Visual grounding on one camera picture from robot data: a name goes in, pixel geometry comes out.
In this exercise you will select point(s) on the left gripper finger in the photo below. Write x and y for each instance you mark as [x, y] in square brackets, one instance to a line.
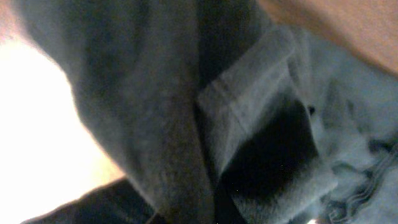
[115, 203]

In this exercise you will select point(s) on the dark green Nike t-shirt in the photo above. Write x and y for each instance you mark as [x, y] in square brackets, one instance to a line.
[218, 115]

